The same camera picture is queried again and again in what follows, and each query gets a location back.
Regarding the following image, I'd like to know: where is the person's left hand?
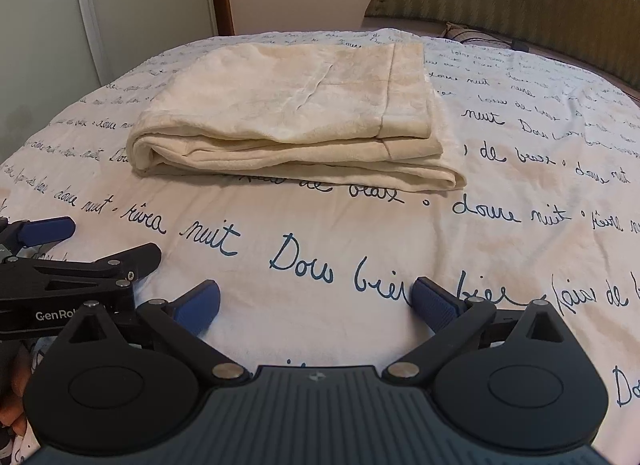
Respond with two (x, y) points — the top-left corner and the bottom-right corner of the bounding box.
(0, 342), (40, 452)

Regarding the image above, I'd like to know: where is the white wardrobe door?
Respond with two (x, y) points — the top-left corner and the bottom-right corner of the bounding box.
(0, 0), (221, 158)

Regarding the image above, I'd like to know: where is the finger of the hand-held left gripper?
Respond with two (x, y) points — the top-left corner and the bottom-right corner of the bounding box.
(10, 216), (77, 249)
(94, 242), (163, 282)

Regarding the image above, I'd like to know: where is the cream textured blanket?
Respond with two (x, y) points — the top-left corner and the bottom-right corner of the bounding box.
(125, 41), (468, 193)

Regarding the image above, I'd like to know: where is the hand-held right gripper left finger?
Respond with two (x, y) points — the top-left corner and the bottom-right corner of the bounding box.
(62, 279), (251, 386)

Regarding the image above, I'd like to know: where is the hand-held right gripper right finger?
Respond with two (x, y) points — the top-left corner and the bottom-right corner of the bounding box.
(382, 276), (576, 386)

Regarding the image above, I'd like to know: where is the striped pillow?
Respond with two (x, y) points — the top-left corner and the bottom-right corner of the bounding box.
(442, 22), (517, 48)

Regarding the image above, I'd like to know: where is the white script-printed bedspread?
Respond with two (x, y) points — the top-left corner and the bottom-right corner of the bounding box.
(0, 27), (640, 465)

